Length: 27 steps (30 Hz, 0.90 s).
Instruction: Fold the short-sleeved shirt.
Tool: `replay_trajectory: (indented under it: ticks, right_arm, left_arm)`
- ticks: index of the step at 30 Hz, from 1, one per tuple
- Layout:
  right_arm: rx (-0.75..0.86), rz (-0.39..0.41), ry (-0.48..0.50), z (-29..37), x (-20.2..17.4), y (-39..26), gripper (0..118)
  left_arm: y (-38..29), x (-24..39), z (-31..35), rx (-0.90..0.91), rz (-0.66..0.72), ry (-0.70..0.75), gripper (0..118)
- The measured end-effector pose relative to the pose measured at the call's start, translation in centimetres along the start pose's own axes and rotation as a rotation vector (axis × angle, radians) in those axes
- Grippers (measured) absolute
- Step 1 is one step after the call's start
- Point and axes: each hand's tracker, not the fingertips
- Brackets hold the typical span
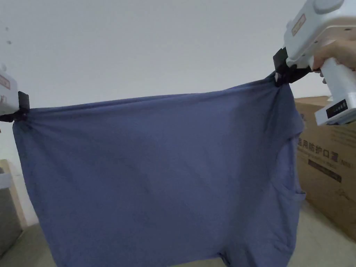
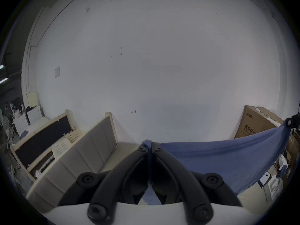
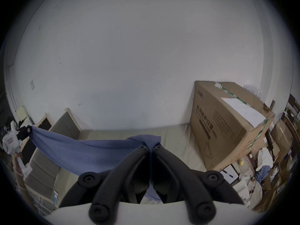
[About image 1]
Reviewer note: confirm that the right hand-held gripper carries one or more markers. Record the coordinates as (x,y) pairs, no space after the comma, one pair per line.
(319,25)

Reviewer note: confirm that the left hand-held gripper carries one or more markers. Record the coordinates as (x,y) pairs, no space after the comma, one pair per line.
(7,94)

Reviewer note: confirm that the dark blue shirt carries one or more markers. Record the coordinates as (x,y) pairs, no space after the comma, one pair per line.
(155,172)

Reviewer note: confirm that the person's right hand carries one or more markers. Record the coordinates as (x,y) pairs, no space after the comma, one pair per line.
(338,52)

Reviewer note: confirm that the brown cardboard carton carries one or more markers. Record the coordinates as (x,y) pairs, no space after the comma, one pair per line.
(331,172)

